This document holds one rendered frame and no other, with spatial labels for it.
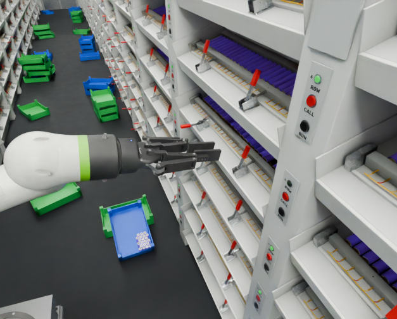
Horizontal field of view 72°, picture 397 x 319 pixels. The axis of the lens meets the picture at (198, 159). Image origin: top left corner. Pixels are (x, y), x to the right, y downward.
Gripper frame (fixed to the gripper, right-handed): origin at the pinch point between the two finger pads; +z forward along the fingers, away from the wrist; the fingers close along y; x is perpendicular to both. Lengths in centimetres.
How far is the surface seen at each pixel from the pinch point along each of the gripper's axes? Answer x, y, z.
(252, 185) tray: -7.7, 5.8, 13.4
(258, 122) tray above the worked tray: 11.1, 6.4, 7.7
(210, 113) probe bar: -3.4, -28.6, 16.0
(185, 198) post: -58, -45, 23
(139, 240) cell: -93, -52, 3
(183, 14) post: 24, -45, 7
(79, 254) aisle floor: -108, -63, -28
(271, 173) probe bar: -3.1, 7.1, 16.6
